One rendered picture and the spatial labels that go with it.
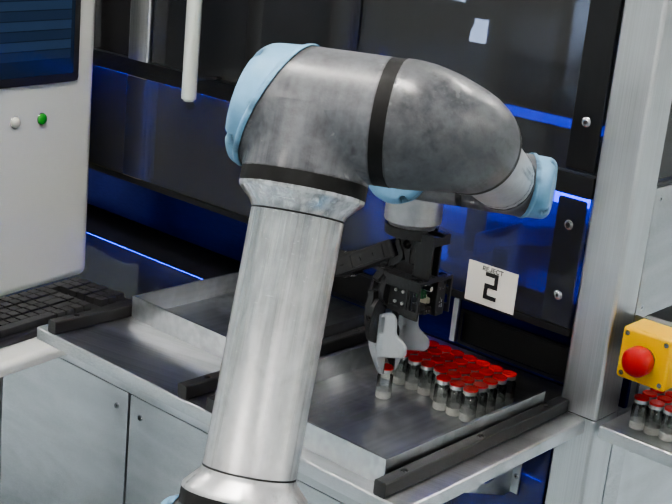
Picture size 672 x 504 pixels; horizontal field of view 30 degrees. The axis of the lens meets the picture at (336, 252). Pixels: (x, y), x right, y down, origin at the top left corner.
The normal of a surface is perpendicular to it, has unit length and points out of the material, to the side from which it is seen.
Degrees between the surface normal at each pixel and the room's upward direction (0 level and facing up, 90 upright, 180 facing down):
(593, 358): 90
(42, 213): 90
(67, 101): 90
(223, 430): 73
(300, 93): 65
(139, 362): 0
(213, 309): 0
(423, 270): 90
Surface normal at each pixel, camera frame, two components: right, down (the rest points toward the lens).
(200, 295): 0.74, 0.26
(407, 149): -0.08, 0.48
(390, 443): 0.10, -0.95
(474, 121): 0.61, -0.04
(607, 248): -0.66, 0.15
